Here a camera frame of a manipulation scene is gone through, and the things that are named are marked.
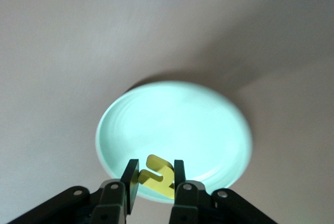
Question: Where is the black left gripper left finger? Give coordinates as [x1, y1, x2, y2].
[90, 159, 141, 224]

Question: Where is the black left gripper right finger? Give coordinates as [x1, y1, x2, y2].
[169, 160, 207, 224]

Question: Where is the yellow foam lowercase h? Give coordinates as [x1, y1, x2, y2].
[137, 155, 175, 200]

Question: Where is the green plate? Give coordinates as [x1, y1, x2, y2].
[95, 80, 254, 205]

